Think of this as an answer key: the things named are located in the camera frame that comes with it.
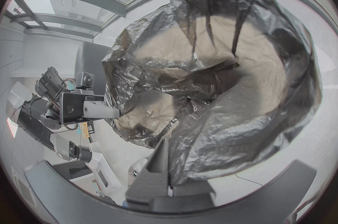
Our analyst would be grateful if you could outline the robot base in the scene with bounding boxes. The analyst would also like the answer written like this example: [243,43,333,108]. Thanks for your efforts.
[24,133,122,205]

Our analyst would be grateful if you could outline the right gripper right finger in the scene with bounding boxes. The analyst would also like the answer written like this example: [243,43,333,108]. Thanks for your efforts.
[172,181,216,200]

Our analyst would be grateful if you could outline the black plastic bag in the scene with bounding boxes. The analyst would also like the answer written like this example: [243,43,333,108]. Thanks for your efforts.
[102,0,323,184]

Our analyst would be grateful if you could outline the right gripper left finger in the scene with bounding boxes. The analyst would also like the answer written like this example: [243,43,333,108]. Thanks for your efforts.
[125,138,171,204]

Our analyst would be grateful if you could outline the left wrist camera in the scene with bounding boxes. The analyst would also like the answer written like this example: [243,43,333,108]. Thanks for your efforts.
[75,71,95,94]

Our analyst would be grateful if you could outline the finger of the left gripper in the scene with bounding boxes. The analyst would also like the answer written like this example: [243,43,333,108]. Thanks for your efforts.
[83,101,121,119]

